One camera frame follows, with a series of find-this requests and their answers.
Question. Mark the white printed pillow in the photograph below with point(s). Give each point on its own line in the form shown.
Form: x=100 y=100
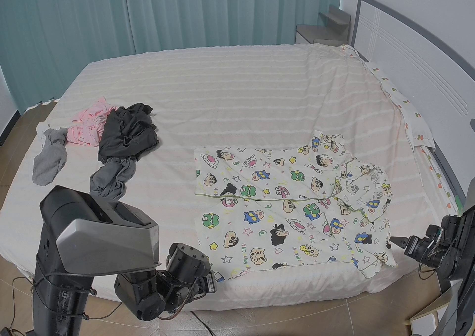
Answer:
x=404 y=111

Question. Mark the bed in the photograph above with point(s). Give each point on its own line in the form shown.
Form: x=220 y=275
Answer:
x=237 y=96

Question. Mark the grey bedside table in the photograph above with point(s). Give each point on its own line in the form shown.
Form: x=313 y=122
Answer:
x=319 y=32

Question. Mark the blue-green curtain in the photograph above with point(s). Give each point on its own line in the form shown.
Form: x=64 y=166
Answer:
x=148 y=0

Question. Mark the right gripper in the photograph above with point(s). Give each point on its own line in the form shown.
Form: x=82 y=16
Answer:
x=416 y=247

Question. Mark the white printed pyjama top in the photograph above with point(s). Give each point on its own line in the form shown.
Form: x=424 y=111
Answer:
x=267 y=193

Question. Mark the black garment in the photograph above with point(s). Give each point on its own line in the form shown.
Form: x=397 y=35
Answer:
x=122 y=137

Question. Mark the pink garment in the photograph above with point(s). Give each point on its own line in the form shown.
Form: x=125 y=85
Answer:
x=83 y=130

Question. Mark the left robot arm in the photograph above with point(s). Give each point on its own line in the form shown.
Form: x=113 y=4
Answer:
x=104 y=241

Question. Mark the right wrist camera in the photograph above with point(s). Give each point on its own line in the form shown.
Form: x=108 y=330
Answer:
x=432 y=233

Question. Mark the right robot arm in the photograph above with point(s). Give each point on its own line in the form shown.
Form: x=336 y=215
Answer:
x=464 y=238

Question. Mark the dark grey garment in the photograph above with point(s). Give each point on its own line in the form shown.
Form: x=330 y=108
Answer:
x=111 y=182

